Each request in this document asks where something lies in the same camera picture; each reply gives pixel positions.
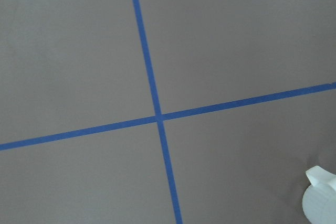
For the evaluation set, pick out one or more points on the white plastic mug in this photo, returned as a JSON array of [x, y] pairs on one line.
[[318, 202]]

